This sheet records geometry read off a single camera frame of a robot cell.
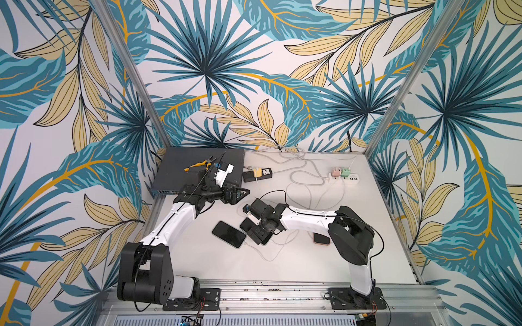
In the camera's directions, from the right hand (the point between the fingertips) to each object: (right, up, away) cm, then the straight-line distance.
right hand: (249, 240), depth 87 cm
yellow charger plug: (+3, +29, +17) cm, 34 cm away
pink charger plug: (+43, +29, +17) cm, 54 cm away
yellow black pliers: (-23, +34, +21) cm, 46 cm away
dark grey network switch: (-38, +32, +21) cm, 54 cm away
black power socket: (-1, +27, +19) cm, 33 cm away
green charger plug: (+48, +29, +17) cm, 58 cm away
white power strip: (+53, +26, +20) cm, 62 cm away
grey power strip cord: (+35, +34, +30) cm, 57 cm away
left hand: (-2, +22, -7) cm, 23 cm away
